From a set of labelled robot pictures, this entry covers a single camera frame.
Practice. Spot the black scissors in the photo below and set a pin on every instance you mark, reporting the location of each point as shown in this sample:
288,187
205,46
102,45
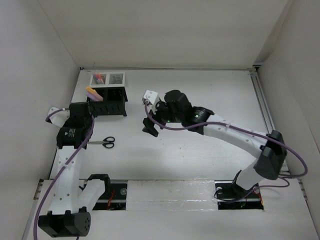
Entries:
108,142

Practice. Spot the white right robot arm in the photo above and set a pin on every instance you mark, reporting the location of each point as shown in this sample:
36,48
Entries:
265,148

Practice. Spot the orange highlighter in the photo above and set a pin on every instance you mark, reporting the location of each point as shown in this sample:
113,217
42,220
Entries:
94,92

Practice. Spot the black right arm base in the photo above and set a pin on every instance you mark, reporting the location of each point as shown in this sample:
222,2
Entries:
230,196

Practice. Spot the purple highlighter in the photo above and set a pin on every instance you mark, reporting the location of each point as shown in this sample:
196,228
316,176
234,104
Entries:
92,97

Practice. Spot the orange double-tip pen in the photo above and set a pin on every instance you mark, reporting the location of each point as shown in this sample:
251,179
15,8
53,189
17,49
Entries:
100,78

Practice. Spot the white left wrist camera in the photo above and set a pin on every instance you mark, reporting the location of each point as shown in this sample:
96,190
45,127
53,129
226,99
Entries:
57,116

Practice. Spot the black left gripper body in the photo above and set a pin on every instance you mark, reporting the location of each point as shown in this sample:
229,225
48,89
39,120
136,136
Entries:
88,124

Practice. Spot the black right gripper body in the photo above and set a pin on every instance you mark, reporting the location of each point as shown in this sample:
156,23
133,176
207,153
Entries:
163,114

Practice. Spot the black mesh organizer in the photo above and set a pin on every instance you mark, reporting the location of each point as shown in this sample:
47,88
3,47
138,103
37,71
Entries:
113,103

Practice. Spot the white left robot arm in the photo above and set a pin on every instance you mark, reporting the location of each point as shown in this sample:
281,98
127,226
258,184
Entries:
65,210

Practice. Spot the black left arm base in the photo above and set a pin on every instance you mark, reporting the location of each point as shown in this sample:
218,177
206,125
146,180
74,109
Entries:
115,196

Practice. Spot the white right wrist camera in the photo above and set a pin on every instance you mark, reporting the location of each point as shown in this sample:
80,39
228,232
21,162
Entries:
150,97

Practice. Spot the white mesh organizer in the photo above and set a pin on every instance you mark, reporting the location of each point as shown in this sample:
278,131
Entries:
111,79

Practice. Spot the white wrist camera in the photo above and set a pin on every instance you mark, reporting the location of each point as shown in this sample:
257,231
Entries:
150,97
57,116

